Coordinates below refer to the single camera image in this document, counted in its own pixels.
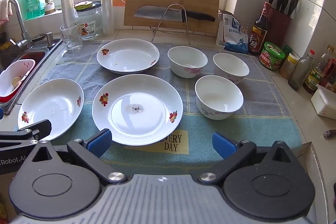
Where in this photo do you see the white stained plate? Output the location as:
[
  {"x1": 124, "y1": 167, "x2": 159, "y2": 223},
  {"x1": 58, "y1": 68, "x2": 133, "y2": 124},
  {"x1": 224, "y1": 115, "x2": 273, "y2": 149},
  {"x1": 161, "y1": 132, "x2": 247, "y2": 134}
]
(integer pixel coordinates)
[{"x1": 92, "y1": 74, "x2": 183, "y2": 146}]

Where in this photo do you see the black handled kitchen knife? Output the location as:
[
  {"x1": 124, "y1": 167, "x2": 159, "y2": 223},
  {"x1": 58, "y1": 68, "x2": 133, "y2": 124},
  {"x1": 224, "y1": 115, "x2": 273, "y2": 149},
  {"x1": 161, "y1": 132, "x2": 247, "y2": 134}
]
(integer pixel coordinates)
[{"x1": 134, "y1": 6, "x2": 215, "y2": 23}]

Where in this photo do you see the clear glass mug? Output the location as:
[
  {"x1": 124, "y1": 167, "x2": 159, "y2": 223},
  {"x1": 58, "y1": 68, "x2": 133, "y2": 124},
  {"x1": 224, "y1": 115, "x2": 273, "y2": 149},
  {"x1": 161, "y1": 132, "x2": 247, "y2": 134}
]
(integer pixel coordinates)
[{"x1": 60, "y1": 21, "x2": 83, "y2": 52}]

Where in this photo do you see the stainless steel sink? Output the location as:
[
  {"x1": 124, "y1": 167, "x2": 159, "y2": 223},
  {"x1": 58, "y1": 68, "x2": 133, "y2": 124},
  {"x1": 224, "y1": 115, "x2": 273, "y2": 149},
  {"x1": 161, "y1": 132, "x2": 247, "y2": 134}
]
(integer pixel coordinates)
[{"x1": 0, "y1": 39, "x2": 64, "y2": 115}]

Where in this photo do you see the soap dispenser pump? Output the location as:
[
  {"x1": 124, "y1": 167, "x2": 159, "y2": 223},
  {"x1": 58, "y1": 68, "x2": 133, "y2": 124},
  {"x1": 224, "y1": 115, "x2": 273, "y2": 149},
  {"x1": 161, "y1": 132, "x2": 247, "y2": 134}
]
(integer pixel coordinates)
[{"x1": 45, "y1": 32, "x2": 54, "y2": 48}]

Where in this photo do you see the white floral bowl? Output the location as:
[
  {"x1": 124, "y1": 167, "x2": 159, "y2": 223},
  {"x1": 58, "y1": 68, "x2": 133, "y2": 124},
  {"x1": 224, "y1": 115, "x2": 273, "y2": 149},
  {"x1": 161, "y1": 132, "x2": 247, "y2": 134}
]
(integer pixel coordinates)
[{"x1": 194, "y1": 75, "x2": 244, "y2": 121}]

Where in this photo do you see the striped dish cloth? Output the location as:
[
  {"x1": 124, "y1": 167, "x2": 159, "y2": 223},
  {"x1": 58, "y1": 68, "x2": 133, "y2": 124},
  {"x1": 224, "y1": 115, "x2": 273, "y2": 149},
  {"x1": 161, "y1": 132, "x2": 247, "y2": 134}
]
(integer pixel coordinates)
[{"x1": 0, "y1": 0, "x2": 13, "y2": 26}]

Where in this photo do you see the glass jar green lid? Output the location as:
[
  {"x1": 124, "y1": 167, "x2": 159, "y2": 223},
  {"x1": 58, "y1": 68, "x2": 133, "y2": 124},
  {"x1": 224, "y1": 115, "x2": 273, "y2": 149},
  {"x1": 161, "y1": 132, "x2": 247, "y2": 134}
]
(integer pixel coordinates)
[{"x1": 74, "y1": 1, "x2": 101, "y2": 40}]

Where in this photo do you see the sink drain stopper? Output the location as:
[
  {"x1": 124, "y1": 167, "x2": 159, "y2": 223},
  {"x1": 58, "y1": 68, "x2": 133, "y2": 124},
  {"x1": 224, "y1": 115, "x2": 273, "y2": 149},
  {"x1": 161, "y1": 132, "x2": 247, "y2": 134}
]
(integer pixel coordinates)
[{"x1": 31, "y1": 34, "x2": 46, "y2": 43}]

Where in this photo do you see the grey blue checked towel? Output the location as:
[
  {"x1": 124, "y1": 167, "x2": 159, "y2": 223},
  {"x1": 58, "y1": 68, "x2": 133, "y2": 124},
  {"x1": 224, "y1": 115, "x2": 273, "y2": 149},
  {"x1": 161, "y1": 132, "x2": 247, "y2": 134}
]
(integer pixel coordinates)
[{"x1": 46, "y1": 43, "x2": 302, "y2": 174}]

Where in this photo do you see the yellow label sauce bottle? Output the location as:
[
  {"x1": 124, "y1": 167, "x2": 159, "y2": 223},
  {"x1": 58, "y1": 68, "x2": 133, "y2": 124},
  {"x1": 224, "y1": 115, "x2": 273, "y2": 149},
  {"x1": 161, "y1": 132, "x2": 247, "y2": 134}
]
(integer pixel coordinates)
[{"x1": 303, "y1": 44, "x2": 335, "y2": 94}]

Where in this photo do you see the clear oil bottle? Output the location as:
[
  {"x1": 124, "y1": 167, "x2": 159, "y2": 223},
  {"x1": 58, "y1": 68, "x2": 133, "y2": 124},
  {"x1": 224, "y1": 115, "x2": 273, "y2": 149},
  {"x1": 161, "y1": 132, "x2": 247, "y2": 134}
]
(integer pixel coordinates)
[{"x1": 288, "y1": 50, "x2": 315, "y2": 91}]

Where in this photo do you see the white fruit plate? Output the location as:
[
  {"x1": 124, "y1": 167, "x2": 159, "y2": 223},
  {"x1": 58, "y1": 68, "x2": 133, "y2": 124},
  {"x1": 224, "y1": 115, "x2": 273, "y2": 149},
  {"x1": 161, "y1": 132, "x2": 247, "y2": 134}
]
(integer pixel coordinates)
[
  {"x1": 96, "y1": 39, "x2": 160, "y2": 75},
  {"x1": 17, "y1": 79, "x2": 84, "y2": 141}
]

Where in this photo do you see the green lid sauce jar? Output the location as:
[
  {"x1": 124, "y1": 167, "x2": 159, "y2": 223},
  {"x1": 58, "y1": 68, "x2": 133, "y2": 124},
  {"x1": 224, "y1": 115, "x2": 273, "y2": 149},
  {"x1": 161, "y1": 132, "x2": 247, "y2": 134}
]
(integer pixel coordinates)
[{"x1": 259, "y1": 42, "x2": 285, "y2": 71}]

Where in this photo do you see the chrome sink faucet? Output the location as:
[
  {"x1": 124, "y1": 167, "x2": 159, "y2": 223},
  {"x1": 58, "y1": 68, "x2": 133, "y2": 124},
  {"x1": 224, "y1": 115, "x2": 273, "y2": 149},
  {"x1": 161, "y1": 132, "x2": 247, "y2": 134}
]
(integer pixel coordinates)
[{"x1": 9, "y1": 0, "x2": 33, "y2": 50}]

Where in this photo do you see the small potted plant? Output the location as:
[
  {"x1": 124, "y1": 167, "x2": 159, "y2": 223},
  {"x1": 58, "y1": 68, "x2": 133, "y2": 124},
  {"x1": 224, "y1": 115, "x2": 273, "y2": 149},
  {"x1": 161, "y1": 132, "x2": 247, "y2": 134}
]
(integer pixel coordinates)
[{"x1": 45, "y1": 0, "x2": 56, "y2": 15}]

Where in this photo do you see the dark red knife block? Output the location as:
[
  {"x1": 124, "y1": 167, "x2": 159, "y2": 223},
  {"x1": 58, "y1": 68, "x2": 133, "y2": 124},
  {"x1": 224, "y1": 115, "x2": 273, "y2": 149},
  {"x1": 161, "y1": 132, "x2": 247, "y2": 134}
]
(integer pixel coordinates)
[{"x1": 265, "y1": 0, "x2": 298, "y2": 46}]

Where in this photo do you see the white plastic container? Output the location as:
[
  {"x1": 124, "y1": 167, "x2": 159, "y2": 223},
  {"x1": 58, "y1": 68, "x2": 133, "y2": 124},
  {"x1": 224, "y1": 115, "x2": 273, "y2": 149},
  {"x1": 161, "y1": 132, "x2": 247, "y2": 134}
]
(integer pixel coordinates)
[{"x1": 310, "y1": 85, "x2": 336, "y2": 120}]

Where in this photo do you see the dark vinegar bottle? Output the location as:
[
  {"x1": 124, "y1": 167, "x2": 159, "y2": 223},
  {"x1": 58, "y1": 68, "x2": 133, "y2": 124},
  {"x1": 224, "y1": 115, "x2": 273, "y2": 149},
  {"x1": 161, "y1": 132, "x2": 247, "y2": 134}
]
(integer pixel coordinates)
[{"x1": 248, "y1": 2, "x2": 271, "y2": 55}]

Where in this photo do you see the yellow condiment jar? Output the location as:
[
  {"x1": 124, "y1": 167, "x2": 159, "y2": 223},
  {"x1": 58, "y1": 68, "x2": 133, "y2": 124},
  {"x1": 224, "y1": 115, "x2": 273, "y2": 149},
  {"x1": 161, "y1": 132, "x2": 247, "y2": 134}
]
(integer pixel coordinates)
[{"x1": 279, "y1": 53, "x2": 299, "y2": 79}]

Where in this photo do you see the white blue salt bag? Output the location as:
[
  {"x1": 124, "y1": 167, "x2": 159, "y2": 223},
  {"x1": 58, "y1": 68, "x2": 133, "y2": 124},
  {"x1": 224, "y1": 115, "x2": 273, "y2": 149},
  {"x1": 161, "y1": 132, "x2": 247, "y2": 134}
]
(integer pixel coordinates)
[{"x1": 216, "y1": 11, "x2": 248, "y2": 54}]

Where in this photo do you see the wire board rack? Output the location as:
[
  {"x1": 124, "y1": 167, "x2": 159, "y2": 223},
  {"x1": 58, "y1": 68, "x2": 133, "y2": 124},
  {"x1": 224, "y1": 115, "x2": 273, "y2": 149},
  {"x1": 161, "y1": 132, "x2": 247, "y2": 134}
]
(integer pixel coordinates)
[{"x1": 150, "y1": 3, "x2": 192, "y2": 46}]

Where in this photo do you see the left plastic wrap roll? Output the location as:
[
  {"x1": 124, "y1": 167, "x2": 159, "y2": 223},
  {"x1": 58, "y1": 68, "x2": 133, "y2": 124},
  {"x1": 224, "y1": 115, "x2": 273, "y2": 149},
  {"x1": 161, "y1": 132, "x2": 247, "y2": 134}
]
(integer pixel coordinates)
[{"x1": 60, "y1": 0, "x2": 75, "y2": 28}]

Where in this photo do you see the red basin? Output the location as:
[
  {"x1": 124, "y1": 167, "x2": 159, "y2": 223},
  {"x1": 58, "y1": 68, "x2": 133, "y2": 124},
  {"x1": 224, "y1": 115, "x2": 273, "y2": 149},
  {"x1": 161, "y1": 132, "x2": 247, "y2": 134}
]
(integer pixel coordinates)
[{"x1": 1, "y1": 52, "x2": 45, "y2": 103}]

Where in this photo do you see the white colander basket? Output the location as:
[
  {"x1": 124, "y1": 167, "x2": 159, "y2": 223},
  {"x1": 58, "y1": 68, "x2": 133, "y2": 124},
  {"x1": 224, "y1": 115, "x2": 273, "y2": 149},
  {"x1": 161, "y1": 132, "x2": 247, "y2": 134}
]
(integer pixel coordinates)
[{"x1": 1, "y1": 59, "x2": 36, "y2": 102}]

